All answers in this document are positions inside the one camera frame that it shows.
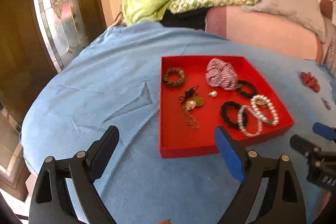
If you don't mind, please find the grey pillow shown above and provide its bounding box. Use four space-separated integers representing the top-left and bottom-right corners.
241 0 326 40

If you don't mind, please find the red polka dot bow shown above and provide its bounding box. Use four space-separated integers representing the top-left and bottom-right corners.
300 72 321 93

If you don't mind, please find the pearl drop earring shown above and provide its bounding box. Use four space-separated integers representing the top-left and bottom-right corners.
208 90 218 98

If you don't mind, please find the black scrunchie hair tie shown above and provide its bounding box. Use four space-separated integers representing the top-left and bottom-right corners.
236 80 259 99

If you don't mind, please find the red plaid scrunchie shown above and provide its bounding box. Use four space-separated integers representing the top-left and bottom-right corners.
205 58 238 91

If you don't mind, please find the black garment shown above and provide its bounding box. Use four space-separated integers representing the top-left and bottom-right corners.
160 8 221 31

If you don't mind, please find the red shallow tray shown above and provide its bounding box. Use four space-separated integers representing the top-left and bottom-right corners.
159 56 294 159

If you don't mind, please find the stained glass door panel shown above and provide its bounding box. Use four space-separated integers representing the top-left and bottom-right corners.
34 0 88 72

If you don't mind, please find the large white pearl bracelet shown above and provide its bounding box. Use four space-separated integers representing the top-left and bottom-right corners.
249 94 280 127

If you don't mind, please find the leopard print hair tie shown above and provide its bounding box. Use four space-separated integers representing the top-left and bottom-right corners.
163 67 187 88

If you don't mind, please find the gold chain pendant necklace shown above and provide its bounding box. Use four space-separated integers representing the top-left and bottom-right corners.
181 95 206 131

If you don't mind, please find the black ruffled hair tie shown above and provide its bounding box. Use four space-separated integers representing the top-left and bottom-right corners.
220 101 249 130

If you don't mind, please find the small white pearl bracelet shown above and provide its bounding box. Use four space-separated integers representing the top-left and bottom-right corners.
237 104 264 138

